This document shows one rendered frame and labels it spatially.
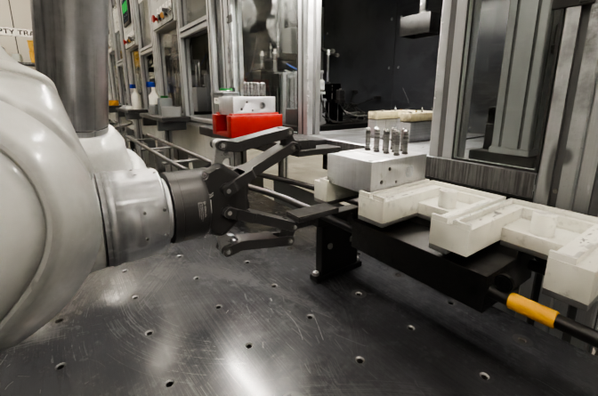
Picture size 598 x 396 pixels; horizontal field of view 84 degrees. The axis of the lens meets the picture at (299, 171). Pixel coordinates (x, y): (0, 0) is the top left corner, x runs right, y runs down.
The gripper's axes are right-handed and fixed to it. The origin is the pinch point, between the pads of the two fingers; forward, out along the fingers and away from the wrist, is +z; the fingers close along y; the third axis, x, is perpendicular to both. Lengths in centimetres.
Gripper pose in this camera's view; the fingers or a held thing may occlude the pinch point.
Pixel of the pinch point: (318, 181)
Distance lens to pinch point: 46.2
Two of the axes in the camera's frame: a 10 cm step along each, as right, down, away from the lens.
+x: -5.7, -1.8, 8.0
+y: 0.0, -9.8, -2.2
